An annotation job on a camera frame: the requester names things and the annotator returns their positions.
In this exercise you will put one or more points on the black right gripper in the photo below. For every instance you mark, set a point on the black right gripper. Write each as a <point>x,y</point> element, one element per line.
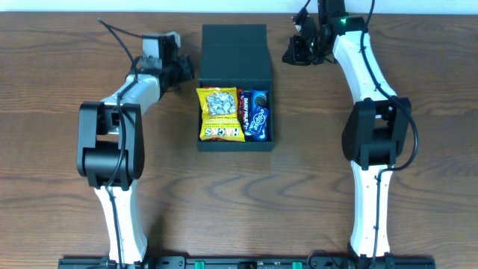
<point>296,52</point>

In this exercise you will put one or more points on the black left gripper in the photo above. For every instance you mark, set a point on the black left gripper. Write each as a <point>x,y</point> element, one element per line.
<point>183,69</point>

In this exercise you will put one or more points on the yellow Hacks candy bag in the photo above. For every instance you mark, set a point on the yellow Hacks candy bag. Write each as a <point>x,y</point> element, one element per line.
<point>220,114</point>

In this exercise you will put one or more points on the dark green box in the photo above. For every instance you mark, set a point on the dark green box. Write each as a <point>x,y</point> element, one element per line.
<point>237,56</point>

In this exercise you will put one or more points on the blue Dairy Milk chocolate bar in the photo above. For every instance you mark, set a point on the blue Dairy Milk chocolate bar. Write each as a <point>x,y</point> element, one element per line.
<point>245,110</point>

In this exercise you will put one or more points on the blue Oreo cookie pack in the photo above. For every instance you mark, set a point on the blue Oreo cookie pack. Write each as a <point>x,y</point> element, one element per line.
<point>259,99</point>

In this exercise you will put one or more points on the blue Eclipse mint tin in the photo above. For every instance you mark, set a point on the blue Eclipse mint tin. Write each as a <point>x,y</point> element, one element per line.
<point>258,121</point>

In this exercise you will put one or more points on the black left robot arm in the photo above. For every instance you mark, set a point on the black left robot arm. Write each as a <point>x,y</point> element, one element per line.
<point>110,148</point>

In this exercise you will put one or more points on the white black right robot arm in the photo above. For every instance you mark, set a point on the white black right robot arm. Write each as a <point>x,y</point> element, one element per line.
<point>374,135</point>

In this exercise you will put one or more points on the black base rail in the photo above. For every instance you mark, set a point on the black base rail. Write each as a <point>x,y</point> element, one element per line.
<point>315,262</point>

